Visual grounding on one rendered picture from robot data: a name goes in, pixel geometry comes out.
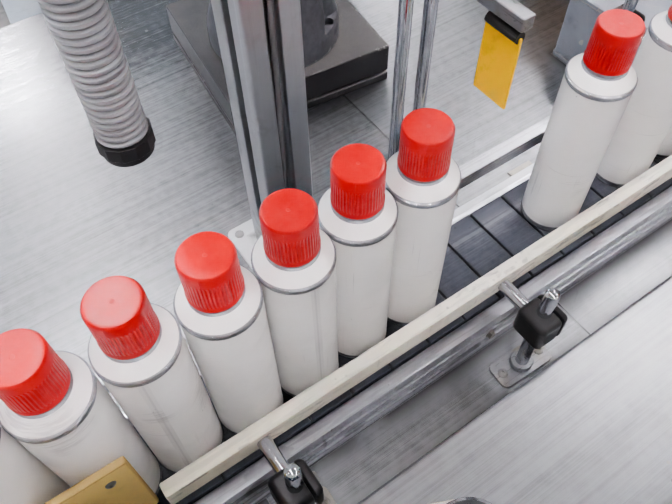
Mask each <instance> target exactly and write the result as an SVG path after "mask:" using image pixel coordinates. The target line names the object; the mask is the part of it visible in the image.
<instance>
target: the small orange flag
mask: <svg viewBox="0 0 672 504"><path fill-rule="evenodd" d="M484 20H485V21H486V22H485V27H484V32H483V38H482V43H481V48H480V53H479V58H478V63H477V68H476V73H475V78H474V83H473V85H474V86H475V87H477V88H478V89H479V90H480V91H482V92H483V93H484V94H485V95H486V96H488V97H489V98H490V99H491V100H492V101H494V102H495V103H496V104H497V105H498V106H500V107H501V108H502V109H505V107H506V103H507V100H508V96H509V92H510V88H511V84H512V80H513V76H514V72H515V68H516V64H517V60H518V57H519V53H520V49H521V45H522V41H523V40H524V38H525V33H524V32H523V33H520V32H518V31H517V30H516V29H514V28H513V27H512V26H510V25H509V24H508V23H506V22H505V21H503V20H502V19H501V18H499V17H498V16H497V15H495V14H494V13H493V12H491V11H488V12H487V14H486V15H485V18H484Z"/></svg>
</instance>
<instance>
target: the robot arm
mask: <svg viewBox="0 0 672 504"><path fill-rule="evenodd" d="M300 7H301V22H302V37H303V52H304V68H305V67H308V66H310V65H312V64H314V63H316V62H317V61H319V60H320V59H322V58H323V57H324V56H325V55H327V54H328V53H329V51H330V50H331V49H332V48H333V46H334V45H335V43H336V41H337V38H338V34H339V13H338V8H337V4H336V2H335V0H300ZM207 28H208V33H209V38H210V43H211V46H212V48H213V49H214V51H215V52H216V54H217V55H218V56H219V57H220V58H221V59H222V57H221V51H220V46H219V41H218V36H217V30H216V25H215V20H214V14H213V9H212V4H211V0H210V1H209V7H208V13H207Z"/></svg>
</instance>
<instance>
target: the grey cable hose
mask: <svg viewBox="0 0 672 504"><path fill-rule="evenodd" d="M37 2H38V4H39V6H40V9H41V11H42V13H43V16H44V18H45V20H46V23H47V26H48V28H49V30H50V33H51V35H52V37H53V39H54V42H55V44H56V46H57V48H58V51H59V53H60V55H61V58H62V60H63V62H64V65H65V67H66V69H67V72H68V74H69V76H70V79H71V81H72V83H73V85H74V87H75V91H76V93H77V95H78V97H79V99H80V102H81V104H82V107H83V109H84V111H85V113H86V116H87V118H88V120H89V123H90V125H91V127H92V130H93V137H94V142H95V145H96V147H97V150H98V152H99V154H100V155H101V156H102V157H104V158H105V160H106V161H107V162H108V163H110V164H112V165H114V166H117V167H131V166H135V165H138V164H140V163H142V162H144V161H145V160H147V159H148V158H149V157H150V156H151V154H152V153H153V151H154V148H155V141H156V138H155V135H154V131H153V128H152V125H151V122H150V119H149V118H147V117H146V115H145V113H144V109H143V107H142V103H141V101H140V97H139V95H138V91H137V88H136V86H135V82H134V80H133V76H132V74H131V71H130V68H129V64H128V61H127V59H126V55H125V53H124V49H123V47H122V45H121V40H120V38H119V34H118V32H117V29H116V25H115V23H114V19H113V16H112V14H111V10H110V7H109V5H108V1H107V0H37Z"/></svg>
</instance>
